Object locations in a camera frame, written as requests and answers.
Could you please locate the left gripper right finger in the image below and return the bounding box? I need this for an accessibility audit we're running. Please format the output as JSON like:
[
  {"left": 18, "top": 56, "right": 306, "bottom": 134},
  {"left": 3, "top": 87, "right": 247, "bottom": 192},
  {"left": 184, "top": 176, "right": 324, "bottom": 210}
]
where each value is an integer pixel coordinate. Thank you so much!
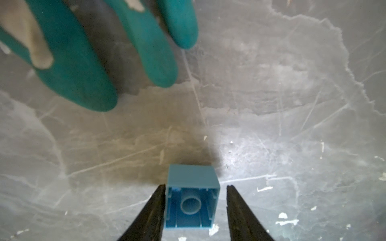
[{"left": 226, "top": 185, "right": 273, "bottom": 241}]

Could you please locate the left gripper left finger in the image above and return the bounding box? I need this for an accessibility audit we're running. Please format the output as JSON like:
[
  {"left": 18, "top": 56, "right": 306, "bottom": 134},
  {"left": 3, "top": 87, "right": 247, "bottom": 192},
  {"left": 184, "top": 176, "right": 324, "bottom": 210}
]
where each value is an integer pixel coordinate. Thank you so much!
[{"left": 118, "top": 184, "right": 166, "bottom": 241}]

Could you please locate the light blue 2x2 brick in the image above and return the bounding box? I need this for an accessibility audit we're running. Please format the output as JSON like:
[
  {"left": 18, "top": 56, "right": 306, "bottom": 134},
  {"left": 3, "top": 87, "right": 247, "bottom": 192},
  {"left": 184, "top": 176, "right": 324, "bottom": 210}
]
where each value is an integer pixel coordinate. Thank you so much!
[{"left": 164, "top": 164, "right": 221, "bottom": 230}]

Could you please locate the green white work glove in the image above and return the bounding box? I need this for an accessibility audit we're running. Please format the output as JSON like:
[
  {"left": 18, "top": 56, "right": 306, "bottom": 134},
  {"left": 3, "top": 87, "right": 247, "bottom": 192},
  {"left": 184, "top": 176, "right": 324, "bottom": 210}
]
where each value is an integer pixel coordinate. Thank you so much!
[{"left": 0, "top": 0, "right": 200, "bottom": 112}]

